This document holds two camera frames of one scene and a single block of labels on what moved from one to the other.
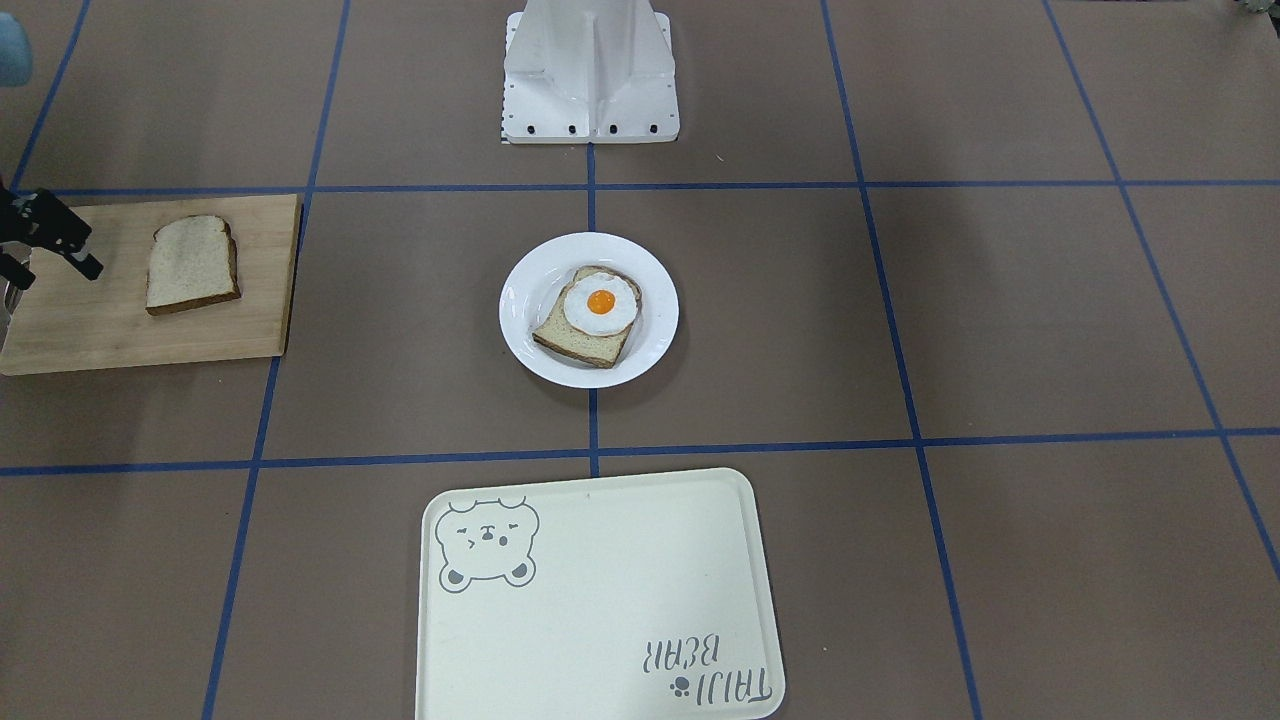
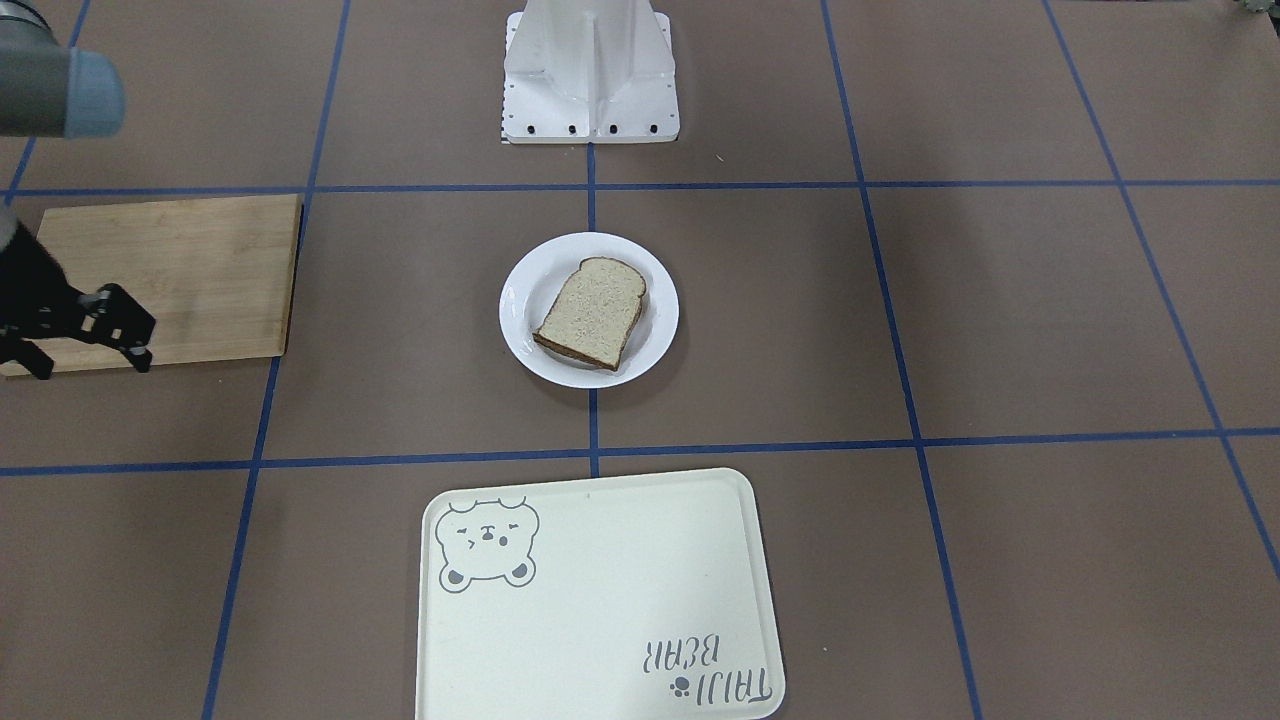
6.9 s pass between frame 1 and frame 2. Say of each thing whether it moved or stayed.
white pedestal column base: stayed
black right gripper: moved
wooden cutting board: stayed
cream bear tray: stayed
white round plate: stayed
